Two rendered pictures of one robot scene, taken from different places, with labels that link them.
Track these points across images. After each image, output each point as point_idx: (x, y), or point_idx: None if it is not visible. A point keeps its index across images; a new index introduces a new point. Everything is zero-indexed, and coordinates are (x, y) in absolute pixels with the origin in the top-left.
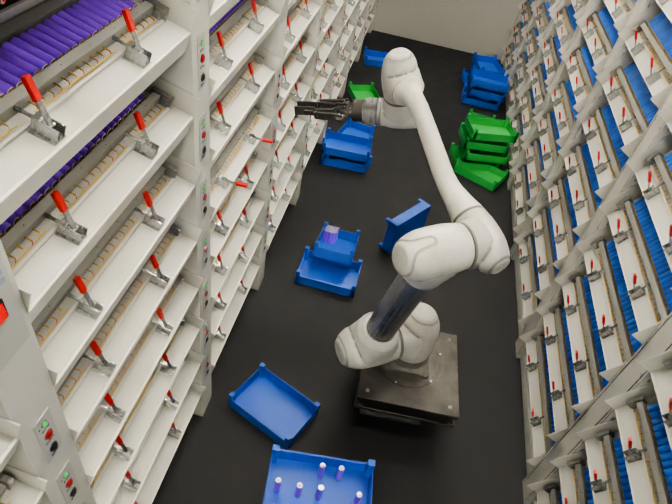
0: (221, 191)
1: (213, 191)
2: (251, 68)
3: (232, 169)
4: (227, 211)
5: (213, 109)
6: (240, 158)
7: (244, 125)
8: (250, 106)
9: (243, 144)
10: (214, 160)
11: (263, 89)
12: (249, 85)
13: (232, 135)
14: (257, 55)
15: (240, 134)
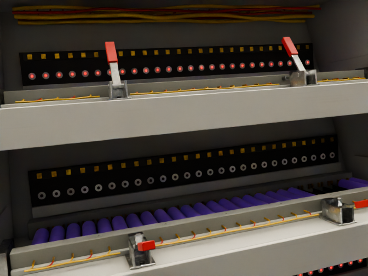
0: (114, 270)
1: (97, 265)
2: (288, 44)
3: (213, 246)
4: None
5: (139, 85)
6: (267, 236)
7: (335, 193)
8: (256, 90)
9: (310, 222)
10: (19, 126)
11: (350, 93)
12: (293, 79)
13: (156, 121)
14: (366, 67)
15: (304, 200)
